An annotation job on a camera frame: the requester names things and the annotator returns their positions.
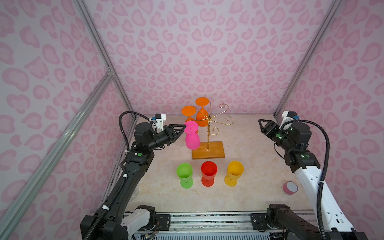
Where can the green plastic wine glass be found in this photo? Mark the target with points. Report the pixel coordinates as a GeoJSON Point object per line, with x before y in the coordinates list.
{"type": "Point", "coordinates": [185, 174]}

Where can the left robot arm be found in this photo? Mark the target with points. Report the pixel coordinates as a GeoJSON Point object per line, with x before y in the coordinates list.
{"type": "Point", "coordinates": [109, 221]}

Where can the pink plastic wine glass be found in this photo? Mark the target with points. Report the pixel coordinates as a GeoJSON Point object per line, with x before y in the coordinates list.
{"type": "Point", "coordinates": [192, 138]}

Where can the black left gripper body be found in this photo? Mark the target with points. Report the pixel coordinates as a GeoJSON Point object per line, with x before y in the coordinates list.
{"type": "Point", "coordinates": [163, 138]}

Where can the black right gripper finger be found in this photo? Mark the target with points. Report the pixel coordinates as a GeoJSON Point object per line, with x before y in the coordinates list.
{"type": "Point", "coordinates": [273, 134]}
{"type": "Point", "coordinates": [267, 125]}

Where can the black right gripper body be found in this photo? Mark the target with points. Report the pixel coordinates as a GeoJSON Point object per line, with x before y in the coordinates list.
{"type": "Point", "coordinates": [282, 139]}

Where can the orange wine glass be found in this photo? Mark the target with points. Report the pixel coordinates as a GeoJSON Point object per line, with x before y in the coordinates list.
{"type": "Point", "coordinates": [189, 114]}
{"type": "Point", "coordinates": [202, 112]}

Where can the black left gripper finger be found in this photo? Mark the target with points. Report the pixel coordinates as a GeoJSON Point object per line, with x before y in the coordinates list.
{"type": "Point", "coordinates": [176, 128]}
{"type": "Point", "coordinates": [173, 137]}

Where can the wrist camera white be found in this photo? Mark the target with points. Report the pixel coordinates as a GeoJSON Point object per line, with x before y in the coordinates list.
{"type": "Point", "coordinates": [289, 116]}
{"type": "Point", "coordinates": [159, 122]}

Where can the aluminium frame corner post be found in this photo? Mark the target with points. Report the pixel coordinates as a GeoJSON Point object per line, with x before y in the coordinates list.
{"type": "Point", "coordinates": [322, 29]}
{"type": "Point", "coordinates": [83, 10]}

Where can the wooden rack base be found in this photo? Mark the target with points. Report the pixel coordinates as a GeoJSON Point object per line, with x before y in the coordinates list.
{"type": "Point", "coordinates": [211, 150]}

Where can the gold wire glass rack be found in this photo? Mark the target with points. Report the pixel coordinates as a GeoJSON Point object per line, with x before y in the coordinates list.
{"type": "Point", "coordinates": [212, 119]}

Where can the yellow plastic wine glass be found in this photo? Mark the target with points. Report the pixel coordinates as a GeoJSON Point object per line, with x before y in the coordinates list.
{"type": "Point", "coordinates": [234, 172]}

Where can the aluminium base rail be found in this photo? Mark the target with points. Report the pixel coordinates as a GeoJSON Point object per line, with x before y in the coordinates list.
{"type": "Point", "coordinates": [213, 226]}

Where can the aluminium diagonal frame bar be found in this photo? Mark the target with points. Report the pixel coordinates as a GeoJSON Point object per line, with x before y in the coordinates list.
{"type": "Point", "coordinates": [21, 204]}

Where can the orange wine glass front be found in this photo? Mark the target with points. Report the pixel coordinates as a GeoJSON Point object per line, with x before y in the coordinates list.
{"type": "Point", "coordinates": [189, 114]}

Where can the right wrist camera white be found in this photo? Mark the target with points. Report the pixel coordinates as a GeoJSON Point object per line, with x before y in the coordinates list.
{"type": "Point", "coordinates": [289, 116]}

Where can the aluminium frame corner post right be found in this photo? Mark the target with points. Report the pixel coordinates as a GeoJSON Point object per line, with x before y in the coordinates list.
{"type": "Point", "coordinates": [322, 29]}

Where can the pink tape roll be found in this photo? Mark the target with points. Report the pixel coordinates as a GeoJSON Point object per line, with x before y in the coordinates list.
{"type": "Point", "coordinates": [290, 188]}

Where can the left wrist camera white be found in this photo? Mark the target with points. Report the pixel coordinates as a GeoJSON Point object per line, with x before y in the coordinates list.
{"type": "Point", "coordinates": [159, 122]}

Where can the aluminium frame corner post left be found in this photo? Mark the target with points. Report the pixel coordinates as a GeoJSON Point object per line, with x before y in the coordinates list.
{"type": "Point", "coordinates": [83, 10]}

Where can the clear tape roll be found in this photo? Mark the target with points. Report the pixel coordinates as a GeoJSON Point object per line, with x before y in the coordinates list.
{"type": "Point", "coordinates": [135, 194]}

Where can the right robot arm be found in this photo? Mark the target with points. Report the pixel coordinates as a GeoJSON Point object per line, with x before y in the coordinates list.
{"type": "Point", "coordinates": [293, 137]}

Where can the red plastic wine glass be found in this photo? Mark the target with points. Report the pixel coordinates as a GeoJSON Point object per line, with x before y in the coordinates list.
{"type": "Point", "coordinates": [209, 170]}

